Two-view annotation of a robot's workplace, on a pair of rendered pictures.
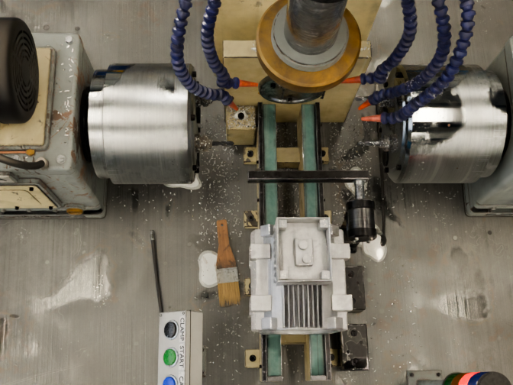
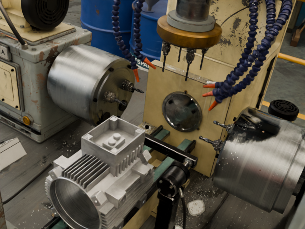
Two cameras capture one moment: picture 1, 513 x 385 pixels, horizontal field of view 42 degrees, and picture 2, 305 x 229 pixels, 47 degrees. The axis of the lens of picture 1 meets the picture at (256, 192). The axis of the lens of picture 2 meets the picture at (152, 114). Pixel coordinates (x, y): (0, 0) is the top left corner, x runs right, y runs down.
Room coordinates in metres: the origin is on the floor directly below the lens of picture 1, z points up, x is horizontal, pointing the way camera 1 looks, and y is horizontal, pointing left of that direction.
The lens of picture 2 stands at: (-0.24, -0.55, 1.65)
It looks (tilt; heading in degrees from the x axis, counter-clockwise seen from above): 33 degrees down; 35
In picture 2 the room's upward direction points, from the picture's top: 8 degrees clockwise
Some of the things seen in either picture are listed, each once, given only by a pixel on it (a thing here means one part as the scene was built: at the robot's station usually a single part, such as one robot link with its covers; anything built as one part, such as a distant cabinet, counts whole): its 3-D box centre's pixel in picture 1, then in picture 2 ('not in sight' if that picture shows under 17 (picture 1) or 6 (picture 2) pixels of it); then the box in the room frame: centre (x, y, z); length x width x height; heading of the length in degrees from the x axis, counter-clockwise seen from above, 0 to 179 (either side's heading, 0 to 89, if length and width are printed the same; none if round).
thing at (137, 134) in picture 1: (125, 124); (81, 80); (0.49, 0.29, 1.04); 0.37 x 0.25 x 0.25; 98
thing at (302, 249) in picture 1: (301, 252); (113, 145); (0.25, -0.10, 1.11); 0.12 x 0.11 x 0.07; 7
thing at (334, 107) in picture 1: (289, 71); (187, 115); (0.69, -0.04, 0.97); 0.30 x 0.11 x 0.34; 98
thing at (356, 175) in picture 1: (308, 177); (156, 145); (0.43, -0.10, 1.01); 0.26 x 0.04 x 0.03; 98
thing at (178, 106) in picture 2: (291, 88); (180, 112); (0.63, -0.05, 1.02); 0.15 x 0.02 x 0.15; 98
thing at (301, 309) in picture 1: (298, 280); (101, 182); (0.21, -0.10, 1.02); 0.20 x 0.19 x 0.19; 7
